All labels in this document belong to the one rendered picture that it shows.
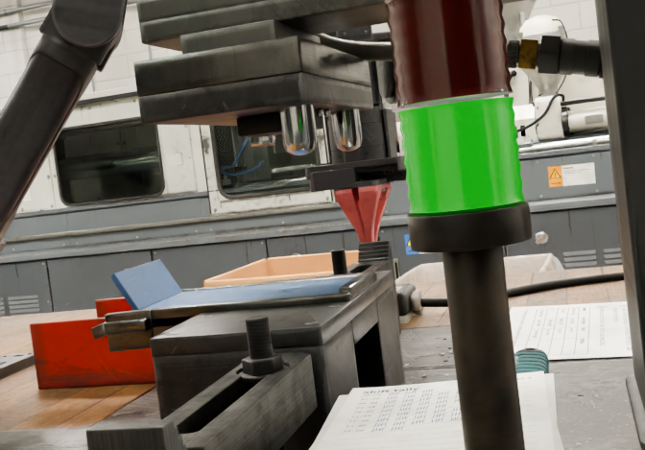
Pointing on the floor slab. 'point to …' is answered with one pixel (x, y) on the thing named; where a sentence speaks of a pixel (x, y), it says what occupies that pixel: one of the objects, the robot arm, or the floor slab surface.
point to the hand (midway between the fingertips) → (370, 248)
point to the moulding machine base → (285, 235)
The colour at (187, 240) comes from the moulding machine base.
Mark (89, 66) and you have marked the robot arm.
